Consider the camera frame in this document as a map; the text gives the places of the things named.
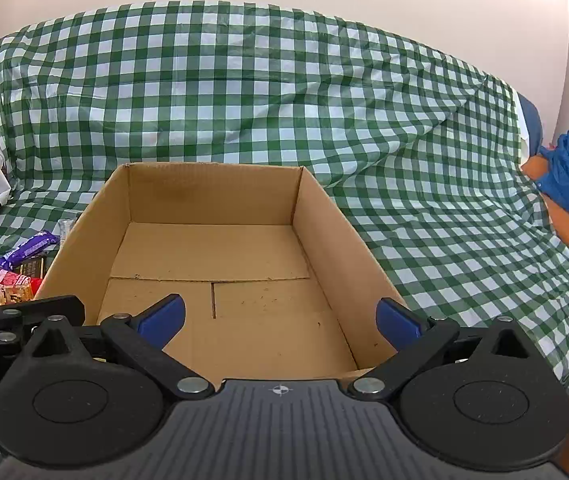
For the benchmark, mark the red snack packet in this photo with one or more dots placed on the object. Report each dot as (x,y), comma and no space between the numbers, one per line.
(12,278)

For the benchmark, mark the dark brown cracker packet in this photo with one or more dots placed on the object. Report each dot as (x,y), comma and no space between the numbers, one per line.
(33,267)

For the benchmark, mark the clear bag of nut snacks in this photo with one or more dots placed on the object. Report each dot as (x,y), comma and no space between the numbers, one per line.
(15,294)

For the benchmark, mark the green white checkered cloth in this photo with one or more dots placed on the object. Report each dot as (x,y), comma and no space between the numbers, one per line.
(420,152)

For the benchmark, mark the brown cardboard box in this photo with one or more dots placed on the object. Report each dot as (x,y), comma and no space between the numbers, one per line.
(277,283)

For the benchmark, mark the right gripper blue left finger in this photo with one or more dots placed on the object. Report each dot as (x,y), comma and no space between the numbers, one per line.
(139,340)

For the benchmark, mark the purple Alpenliebe candy bar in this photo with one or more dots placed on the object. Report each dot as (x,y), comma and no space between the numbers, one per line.
(32,247)

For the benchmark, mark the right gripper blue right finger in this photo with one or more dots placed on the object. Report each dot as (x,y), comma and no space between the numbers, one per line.
(417,341)

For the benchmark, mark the silver snack bar wrapper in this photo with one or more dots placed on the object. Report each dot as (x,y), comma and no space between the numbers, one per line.
(65,226)

